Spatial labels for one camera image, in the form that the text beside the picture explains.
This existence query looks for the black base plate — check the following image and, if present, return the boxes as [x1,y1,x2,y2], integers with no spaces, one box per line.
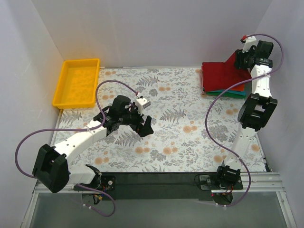
[80,175,116,191]
[194,174,243,192]

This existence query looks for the dark red t shirt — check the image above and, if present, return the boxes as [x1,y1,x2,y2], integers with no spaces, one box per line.
[201,52,251,92]

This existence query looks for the orange folded t shirt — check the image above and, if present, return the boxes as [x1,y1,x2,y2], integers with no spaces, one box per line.
[228,84,245,94]

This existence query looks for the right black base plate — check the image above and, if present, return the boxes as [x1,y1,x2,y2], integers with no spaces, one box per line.
[194,174,243,192]

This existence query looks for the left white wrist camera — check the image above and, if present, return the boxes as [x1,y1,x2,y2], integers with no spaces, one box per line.
[135,96,151,115]

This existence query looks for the pink folded t shirt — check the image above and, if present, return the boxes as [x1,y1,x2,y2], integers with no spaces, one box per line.
[199,69,204,90]

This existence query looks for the floral table mat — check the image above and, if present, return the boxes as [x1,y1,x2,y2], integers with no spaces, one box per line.
[47,67,266,173]

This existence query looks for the aluminium rail frame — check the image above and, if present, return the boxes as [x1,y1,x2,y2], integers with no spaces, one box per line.
[24,171,296,228]

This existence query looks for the yellow plastic tray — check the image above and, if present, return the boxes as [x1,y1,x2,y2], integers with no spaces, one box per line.
[52,58,100,109]

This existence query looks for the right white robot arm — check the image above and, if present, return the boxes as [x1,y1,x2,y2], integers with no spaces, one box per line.
[215,39,277,189]

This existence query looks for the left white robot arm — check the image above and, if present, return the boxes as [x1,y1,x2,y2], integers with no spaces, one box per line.
[32,95,153,193]

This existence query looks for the green folded t shirt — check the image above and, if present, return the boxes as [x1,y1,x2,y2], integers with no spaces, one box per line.
[205,92,246,99]

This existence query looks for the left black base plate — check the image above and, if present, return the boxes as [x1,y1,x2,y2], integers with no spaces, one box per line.
[80,175,116,191]

